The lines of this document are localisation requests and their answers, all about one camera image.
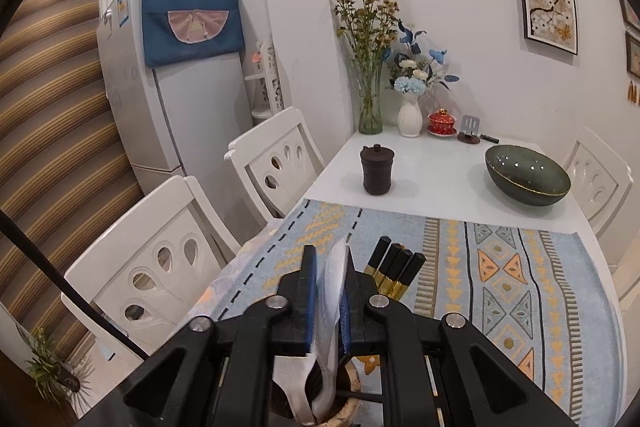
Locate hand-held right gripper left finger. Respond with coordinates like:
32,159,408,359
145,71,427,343
100,244,318,427

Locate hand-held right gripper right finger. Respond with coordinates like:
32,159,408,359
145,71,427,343
340,248,576,427

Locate white spoon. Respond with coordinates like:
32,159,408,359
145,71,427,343
273,353,317,425
312,238,353,423

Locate bamboo utensil holder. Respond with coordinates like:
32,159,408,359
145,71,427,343
272,354,383,427

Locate dark brown lidded mug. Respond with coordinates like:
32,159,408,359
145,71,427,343
360,144,393,196

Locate blue patterned table mat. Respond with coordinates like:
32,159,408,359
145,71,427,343
210,198,623,425

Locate white dining chair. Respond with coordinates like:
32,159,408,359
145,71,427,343
562,126,634,238
223,106,328,228
61,176,243,358

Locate clear glass vase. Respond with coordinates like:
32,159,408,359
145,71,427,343
351,57,385,134

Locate white ceramic vase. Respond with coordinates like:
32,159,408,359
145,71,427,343
398,92,423,138

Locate red lidded teacup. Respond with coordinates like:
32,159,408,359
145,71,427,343
426,108,458,139

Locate dark green bowl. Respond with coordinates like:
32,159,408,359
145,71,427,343
484,144,572,207

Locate grey refrigerator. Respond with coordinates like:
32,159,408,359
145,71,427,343
97,0,256,198

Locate metal phone stand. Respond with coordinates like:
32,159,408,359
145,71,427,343
457,114,482,143

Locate white corner shelf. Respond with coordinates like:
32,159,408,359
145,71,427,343
243,36,286,126

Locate blue artificial flowers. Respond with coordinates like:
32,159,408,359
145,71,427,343
387,20,460,97

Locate green potted plant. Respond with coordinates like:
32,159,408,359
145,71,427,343
22,327,81,400

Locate dried yellow flowers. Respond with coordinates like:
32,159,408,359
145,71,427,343
331,0,401,63

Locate brown striped curtain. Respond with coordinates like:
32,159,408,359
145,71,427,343
0,0,146,358

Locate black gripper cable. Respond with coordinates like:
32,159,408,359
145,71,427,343
0,210,151,360

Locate framed wall picture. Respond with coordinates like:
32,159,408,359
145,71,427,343
625,31,640,78
617,0,640,30

